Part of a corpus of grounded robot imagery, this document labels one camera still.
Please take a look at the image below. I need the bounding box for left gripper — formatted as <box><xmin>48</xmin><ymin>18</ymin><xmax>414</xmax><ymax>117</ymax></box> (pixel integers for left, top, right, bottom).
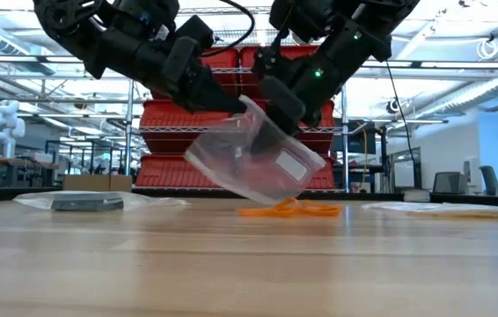
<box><xmin>92</xmin><ymin>15</ymin><xmax>248</xmax><ymax>114</ymax></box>

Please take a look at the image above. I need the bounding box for small brown cardboard box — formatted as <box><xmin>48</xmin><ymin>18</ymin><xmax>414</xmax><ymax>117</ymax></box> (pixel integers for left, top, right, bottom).
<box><xmin>62</xmin><ymin>173</ymin><xmax>134</xmax><ymax>194</ymax></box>

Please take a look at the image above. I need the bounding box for chrome wire shelving rack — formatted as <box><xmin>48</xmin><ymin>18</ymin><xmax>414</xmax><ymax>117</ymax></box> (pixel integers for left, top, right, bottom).
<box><xmin>123</xmin><ymin>4</ymin><xmax>350</xmax><ymax>194</ymax></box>

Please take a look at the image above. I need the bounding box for clear plastic zip bag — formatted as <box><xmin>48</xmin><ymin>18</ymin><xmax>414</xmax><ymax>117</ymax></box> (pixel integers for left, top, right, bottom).
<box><xmin>361</xmin><ymin>201</ymin><xmax>498</xmax><ymax>220</ymax></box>
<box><xmin>12</xmin><ymin>189</ymin><xmax>189</xmax><ymax>212</ymax></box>
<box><xmin>185</xmin><ymin>94</ymin><xmax>327</xmax><ymax>206</ymax></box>

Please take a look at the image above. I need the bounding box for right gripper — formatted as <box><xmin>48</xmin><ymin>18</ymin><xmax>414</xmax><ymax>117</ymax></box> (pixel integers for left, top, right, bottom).
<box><xmin>251</xmin><ymin>45</ymin><xmax>342</xmax><ymax>155</ymax></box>

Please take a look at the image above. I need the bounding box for orange rubber band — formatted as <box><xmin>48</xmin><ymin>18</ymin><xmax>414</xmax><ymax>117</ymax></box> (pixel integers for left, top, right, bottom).
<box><xmin>238</xmin><ymin>196</ymin><xmax>302</xmax><ymax>218</ymax></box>
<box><xmin>295</xmin><ymin>200</ymin><xmax>343</xmax><ymax>217</ymax></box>

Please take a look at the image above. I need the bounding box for wooden workbench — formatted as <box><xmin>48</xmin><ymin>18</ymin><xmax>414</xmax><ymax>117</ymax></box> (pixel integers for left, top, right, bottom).
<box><xmin>0</xmin><ymin>152</ymin><xmax>60</xmax><ymax>188</ymax></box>

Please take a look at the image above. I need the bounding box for red plastic storage bin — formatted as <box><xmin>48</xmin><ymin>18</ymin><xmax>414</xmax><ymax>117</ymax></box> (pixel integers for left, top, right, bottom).
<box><xmin>139</xmin><ymin>90</ymin><xmax>250</xmax><ymax>129</ymax></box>
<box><xmin>317</xmin><ymin>99</ymin><xmax>336</xmax><ymax>129</ymax></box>
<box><xmin>305</xmin><ymin>154</ymin><xmax>336</xmax><ymax>190</ymax></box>
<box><xmin>199</xmin><ymin>46</ymin><xmax>239</xmax><ymax>71</ymax></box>
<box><xmin>135</xmin><ymin>130</ymin><xmax>215</xmax><ymax>189</ymax></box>
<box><xmin>238</xmin><ymin>43</ymin><xmax>321</xmax><ymax>71</ymax></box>

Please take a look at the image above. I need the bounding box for black computer monitor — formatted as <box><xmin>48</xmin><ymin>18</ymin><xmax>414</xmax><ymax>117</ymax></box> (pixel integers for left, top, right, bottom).
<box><xmin>347</xmin><ymin>118</ymin><xmax>377</xmax><ymax>156</ymax></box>

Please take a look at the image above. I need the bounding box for thin black hanging cable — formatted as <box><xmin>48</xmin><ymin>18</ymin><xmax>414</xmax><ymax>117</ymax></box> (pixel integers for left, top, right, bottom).
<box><xmin>383</xmin><ymin>59</ymin><xmax>422</xmax><ymax>191</ymax></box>

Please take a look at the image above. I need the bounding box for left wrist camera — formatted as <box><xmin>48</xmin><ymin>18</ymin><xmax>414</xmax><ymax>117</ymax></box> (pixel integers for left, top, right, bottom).
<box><xmin>112</xmin><ymin>0</ymin><xmax>180</xmax><ymax>28</ymax></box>

